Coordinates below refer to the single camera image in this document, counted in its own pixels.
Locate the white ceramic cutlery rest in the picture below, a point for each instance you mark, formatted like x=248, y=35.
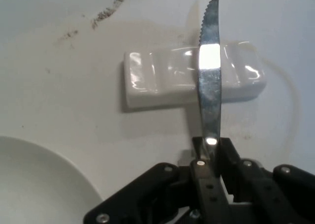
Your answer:
x=160, y=81

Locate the white round ceramic plate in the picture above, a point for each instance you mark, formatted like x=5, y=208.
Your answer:
x=37, y=184

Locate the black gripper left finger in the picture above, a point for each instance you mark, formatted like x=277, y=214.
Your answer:
x=147, y=194

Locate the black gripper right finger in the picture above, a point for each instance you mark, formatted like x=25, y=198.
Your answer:
x=278, y=197

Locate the serrated steel table knife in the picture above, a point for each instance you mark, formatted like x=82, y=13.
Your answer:
x=209, y=91

